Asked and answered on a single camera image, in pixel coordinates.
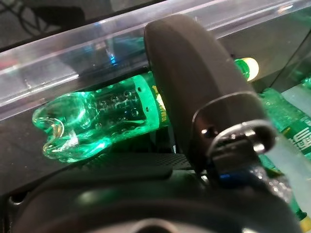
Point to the green soda bottle yellow cap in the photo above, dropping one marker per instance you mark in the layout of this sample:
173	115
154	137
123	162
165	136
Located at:
286	116
97	116

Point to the black five-finger right hand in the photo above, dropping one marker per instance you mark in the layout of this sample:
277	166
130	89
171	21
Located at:
194	72

